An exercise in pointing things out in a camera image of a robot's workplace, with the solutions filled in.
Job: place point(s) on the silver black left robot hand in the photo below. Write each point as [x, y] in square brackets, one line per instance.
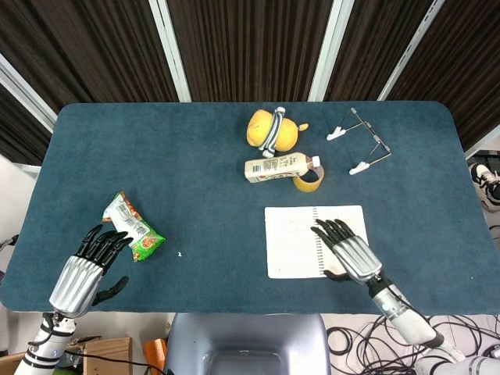
[76, 281]

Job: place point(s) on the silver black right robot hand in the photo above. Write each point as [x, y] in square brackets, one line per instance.
[357, 258]

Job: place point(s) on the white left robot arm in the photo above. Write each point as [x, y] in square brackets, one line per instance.
[45, 345]

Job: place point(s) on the green white snack bag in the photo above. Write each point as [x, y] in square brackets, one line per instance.
[134, 228]

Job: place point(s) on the brown cardboard box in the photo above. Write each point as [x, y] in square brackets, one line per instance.
[109, 353]

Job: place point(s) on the yellow packing tape roll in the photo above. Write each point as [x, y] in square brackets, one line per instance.
[308, 186]

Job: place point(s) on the orange foam roll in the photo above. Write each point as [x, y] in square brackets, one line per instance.
[155, 351]

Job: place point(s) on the cream milk tea bottle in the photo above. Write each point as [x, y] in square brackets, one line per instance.
[273, 167]

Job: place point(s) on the yellow plush toy striped scarf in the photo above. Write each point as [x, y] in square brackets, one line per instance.
[287, 133]

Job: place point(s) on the black white sneaker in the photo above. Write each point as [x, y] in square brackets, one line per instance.
[486, 183]

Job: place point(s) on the blue table cloth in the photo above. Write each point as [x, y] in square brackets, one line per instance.
[187, 176]

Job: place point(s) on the white partition post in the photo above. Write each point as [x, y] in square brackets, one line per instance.
[410, 51]
[326, 51]
[27, 91]
[172, 51]

